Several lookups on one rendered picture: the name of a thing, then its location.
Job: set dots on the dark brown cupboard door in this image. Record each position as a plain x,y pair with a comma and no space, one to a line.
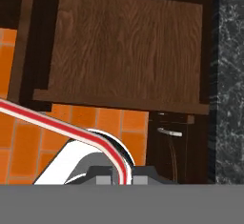
178,158

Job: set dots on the open brown wooden drawer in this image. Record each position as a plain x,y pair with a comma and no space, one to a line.
127,50

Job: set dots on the white and grey rounded object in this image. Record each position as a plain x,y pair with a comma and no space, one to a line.
70,161

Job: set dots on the dark brown cupboard frame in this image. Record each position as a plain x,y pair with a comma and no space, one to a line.
16,5

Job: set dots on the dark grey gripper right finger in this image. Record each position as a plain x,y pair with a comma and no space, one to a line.
144,172

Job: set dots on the red and white striped straw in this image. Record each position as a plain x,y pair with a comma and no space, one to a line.
57,124

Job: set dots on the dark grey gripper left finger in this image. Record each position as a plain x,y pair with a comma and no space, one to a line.
101,172

